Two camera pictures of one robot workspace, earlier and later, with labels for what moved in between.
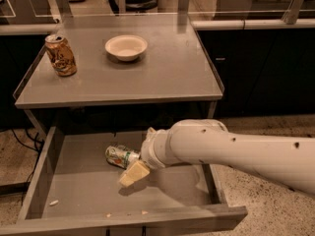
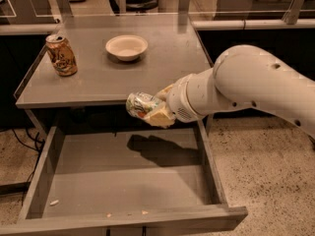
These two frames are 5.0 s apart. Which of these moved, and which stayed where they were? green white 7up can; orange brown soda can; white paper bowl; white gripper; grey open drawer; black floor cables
Moved: white gripper; green white 7up can
Stayed: grey open drawer; orange brown soda can; white paper bowl; black floor cables
